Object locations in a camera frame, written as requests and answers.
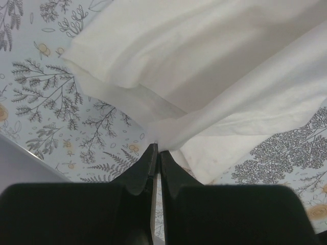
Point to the white t shirt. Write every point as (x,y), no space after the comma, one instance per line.
(207,80)

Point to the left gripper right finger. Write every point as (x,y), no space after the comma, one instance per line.
(229,214)

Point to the floral table mat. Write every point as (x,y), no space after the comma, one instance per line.
(45,112)

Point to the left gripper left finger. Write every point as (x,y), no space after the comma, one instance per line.
(118,212)

